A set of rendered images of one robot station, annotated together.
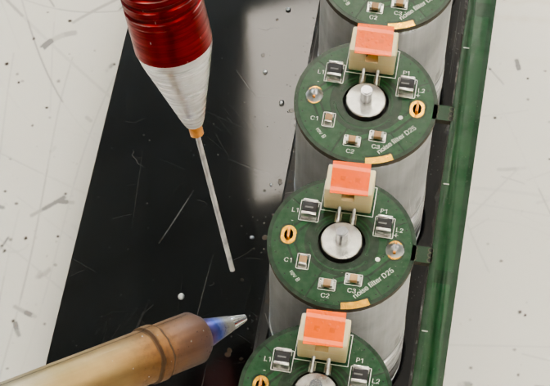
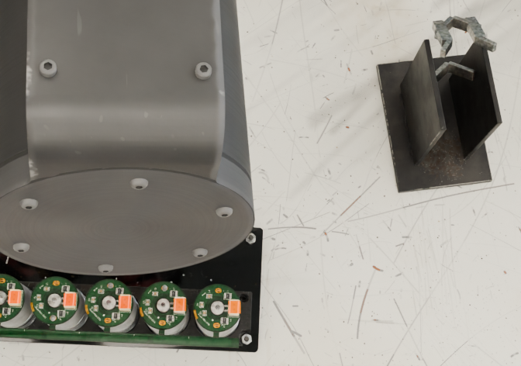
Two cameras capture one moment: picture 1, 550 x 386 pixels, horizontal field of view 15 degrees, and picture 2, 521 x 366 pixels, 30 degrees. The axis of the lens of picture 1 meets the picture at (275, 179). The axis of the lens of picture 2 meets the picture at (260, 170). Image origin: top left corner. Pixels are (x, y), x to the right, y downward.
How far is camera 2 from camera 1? 0.32 m
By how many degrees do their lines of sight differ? 29
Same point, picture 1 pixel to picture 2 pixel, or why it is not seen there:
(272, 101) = (171, 279)
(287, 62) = (188, 282)
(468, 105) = (110, 337)
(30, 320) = not seen: hidden behind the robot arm
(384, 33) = (127, 305)
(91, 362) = not seen: outside the picture
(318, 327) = (14, 295)
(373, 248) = (53, 311)
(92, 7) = not seen: hidden behind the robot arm
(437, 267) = (47, 332)
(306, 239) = (54, 288)
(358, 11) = (145, 296)
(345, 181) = (68, 298)
